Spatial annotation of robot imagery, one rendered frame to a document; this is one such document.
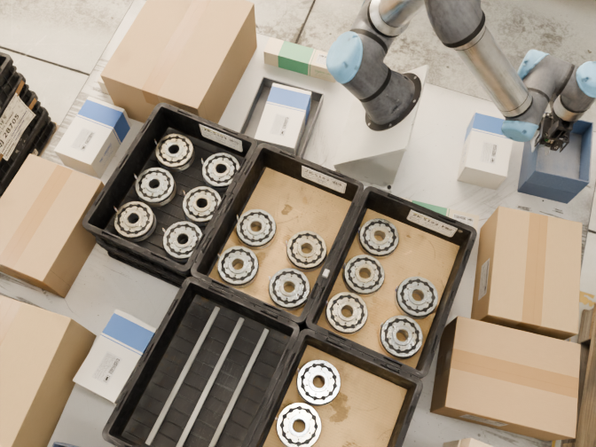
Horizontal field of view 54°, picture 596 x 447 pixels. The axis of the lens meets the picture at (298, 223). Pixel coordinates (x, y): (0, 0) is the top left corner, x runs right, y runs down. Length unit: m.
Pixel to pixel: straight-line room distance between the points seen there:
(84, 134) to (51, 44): 1.35
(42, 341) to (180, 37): 0.91
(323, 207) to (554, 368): 0.69
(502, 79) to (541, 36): 1.87
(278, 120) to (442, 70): 1.34
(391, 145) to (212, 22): 0.65
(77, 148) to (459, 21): 1.10
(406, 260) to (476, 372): 0.32
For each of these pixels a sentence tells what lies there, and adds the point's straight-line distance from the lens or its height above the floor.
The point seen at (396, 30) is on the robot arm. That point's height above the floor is 1.09.
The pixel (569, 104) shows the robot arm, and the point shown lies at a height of 1.09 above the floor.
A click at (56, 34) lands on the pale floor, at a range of 3.17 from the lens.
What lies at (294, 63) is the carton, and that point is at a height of 0.74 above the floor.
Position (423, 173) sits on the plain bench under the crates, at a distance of 1.82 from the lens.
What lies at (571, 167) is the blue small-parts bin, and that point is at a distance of 1.88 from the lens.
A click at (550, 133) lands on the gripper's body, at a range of 1.66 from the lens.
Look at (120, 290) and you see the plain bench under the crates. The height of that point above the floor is 0.70.
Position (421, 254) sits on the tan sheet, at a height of 0.83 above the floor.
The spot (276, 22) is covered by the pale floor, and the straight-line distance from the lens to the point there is 3.02.
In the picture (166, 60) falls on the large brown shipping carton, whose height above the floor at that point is 0.90.
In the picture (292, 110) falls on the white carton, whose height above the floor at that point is 0.79.
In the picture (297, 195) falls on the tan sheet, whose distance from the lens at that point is 1.59.
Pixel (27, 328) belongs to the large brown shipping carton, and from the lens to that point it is 1.53.
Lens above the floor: 2.27
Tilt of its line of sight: 68 degrees down
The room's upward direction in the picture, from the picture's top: 3 degrees clockwise
